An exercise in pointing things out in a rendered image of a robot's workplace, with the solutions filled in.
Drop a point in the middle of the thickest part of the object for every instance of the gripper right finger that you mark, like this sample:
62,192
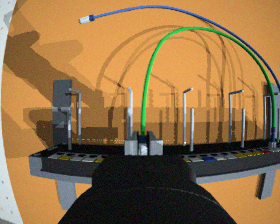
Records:
156,145

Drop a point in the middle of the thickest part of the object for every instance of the dark grey rack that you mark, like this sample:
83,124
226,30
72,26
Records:
223,161

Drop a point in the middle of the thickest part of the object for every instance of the green cable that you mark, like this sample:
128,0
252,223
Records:
143,107

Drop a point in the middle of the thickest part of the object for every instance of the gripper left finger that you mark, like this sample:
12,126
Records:
130,145

